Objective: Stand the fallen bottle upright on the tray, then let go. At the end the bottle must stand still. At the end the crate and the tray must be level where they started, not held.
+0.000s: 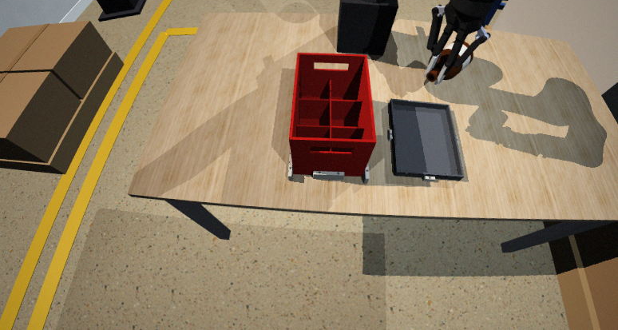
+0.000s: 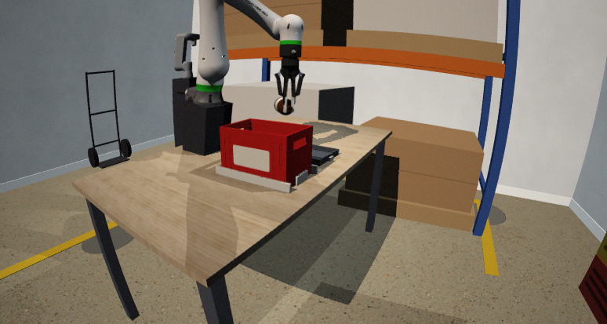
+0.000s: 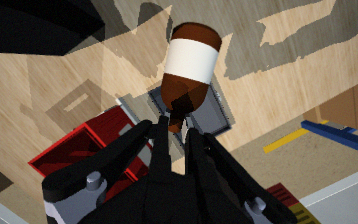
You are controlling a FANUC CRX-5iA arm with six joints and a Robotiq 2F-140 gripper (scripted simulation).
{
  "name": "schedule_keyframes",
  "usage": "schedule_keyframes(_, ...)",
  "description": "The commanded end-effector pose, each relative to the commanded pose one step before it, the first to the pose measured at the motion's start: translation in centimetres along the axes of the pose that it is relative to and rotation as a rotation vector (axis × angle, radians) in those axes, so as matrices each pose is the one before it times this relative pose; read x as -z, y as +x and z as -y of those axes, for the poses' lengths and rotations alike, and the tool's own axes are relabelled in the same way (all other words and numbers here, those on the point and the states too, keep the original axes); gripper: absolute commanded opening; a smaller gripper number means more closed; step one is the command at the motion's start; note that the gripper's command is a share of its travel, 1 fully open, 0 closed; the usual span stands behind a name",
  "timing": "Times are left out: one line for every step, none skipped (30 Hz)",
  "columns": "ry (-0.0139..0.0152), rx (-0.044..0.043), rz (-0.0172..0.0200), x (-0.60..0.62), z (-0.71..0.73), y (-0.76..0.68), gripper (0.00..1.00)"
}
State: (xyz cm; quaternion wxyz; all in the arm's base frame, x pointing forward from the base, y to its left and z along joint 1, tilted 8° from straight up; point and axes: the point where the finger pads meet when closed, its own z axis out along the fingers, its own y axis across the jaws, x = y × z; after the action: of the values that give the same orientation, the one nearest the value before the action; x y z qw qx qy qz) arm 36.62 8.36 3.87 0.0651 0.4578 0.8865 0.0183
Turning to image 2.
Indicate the brown glass bottle with white label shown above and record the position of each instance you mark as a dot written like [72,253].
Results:
[278,105]

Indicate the red divided crate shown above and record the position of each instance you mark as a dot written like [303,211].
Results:
[271,154]

